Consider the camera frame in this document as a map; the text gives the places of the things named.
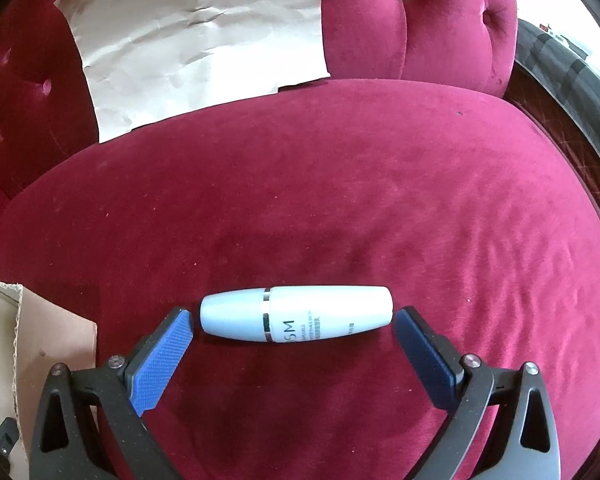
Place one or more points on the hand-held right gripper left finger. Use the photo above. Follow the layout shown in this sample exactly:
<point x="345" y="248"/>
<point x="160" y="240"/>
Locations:
<point x="160" y="360"/>

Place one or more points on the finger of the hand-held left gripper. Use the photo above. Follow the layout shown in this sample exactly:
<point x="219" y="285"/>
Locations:
<point x="4" y="437"/>

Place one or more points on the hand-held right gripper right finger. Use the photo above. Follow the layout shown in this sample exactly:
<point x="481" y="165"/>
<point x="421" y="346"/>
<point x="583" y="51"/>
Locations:
<point x="425" y="360"/>

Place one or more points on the cardboard box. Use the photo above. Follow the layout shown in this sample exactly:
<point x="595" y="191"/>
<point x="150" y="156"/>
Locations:
<point x="55" y="340"/>

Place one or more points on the light blue white bottle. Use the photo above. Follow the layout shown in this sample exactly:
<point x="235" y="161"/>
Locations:
<point x="330" y="310"/>

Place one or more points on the red velvet tufted sofa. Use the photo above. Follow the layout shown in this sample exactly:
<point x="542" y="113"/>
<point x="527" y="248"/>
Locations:
<point x="330" y="185"/>

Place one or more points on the grey plaid bed blanket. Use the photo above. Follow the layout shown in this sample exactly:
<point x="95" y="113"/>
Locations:
<point x="570" y="75"/>

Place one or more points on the brown paper sheet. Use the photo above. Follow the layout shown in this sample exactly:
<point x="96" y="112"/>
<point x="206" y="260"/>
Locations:
<point x="195" y="35"/>

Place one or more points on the dark wooden bed frame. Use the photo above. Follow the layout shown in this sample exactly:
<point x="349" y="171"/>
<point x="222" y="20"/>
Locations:
<point x="565" y="150"/>

